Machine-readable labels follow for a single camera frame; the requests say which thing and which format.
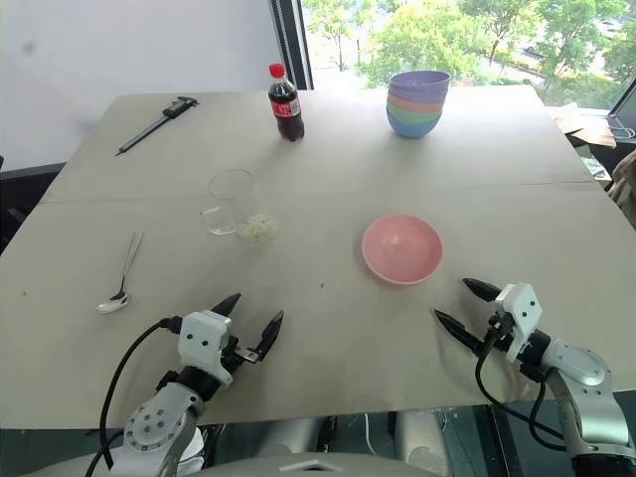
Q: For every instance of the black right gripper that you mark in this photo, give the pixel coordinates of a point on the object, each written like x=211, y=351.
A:
x=501, y=335

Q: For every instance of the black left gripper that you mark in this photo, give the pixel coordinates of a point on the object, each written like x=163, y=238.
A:
x=237, y=355

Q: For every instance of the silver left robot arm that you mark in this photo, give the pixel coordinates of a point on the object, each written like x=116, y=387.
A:
x=159, y=422

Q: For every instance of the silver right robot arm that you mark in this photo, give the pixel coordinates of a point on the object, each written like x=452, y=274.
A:
x=584, y=370

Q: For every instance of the small white food clump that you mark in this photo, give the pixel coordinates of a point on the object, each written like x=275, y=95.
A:
x=257, y=229

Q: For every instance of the wide pink plastic bowl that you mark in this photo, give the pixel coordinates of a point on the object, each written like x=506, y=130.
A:
x=401, y=248

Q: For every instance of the clear glass cup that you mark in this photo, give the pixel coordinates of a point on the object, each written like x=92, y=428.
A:
x=226, y=199

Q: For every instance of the silver metal spoon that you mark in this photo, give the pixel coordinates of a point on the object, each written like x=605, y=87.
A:
x=119, y=293

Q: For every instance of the silver robot torso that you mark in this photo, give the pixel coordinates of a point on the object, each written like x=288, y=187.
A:
x=318, y=464

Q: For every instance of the blue plastic bowl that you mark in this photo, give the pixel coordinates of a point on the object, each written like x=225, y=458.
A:
x=412, y=128

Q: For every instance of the beige cloth bundle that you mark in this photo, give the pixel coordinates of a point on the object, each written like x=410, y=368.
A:
x=626, y=186

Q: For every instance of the green plastic bowl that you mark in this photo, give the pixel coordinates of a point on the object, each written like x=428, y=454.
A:
x=413, y=115

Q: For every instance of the salmon plastic bowl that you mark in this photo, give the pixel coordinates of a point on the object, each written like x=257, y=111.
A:
x=415, y=106

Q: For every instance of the cola bottle with red cap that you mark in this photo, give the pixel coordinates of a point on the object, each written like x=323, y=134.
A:
x=285, y=107

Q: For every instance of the black digital caliper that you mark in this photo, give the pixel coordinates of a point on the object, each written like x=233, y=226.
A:
x=156, y=124

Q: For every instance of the brown paper bag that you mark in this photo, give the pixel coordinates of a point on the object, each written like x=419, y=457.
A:
x=579, y=124

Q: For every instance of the black chair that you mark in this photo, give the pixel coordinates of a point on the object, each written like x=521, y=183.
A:
x=25, y=194

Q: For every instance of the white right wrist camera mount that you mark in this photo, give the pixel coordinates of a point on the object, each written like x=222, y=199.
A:
x=522, y=313

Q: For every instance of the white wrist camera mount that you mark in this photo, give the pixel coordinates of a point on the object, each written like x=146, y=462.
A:
x=201, y=340
x=522, y=313

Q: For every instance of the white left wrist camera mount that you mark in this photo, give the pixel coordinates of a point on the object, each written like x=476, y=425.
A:
x=201, y=340

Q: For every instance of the black window frame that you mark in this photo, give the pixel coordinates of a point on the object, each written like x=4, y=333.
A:
x=293, y=42

